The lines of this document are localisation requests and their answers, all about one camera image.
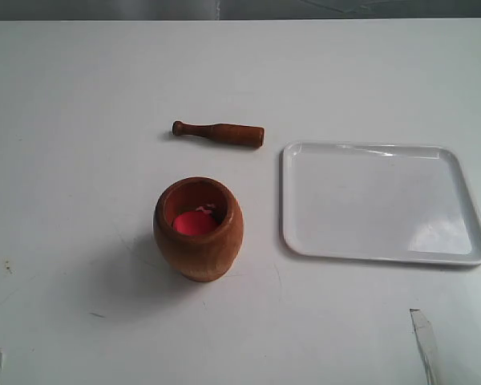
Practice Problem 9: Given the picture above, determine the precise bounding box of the brown wooden pestle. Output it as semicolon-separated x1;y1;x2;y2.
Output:
172;120;265;148

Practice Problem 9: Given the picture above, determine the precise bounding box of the wooden mortar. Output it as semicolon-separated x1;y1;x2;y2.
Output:
153;176;244;282

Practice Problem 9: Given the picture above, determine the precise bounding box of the red object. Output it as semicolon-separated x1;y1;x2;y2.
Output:
172;211;218;236

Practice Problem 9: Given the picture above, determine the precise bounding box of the white plastic tray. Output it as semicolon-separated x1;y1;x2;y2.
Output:
281;141;481;267

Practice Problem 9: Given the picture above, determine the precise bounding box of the clear tape strip right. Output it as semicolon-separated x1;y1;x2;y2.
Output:
410;309;445;385

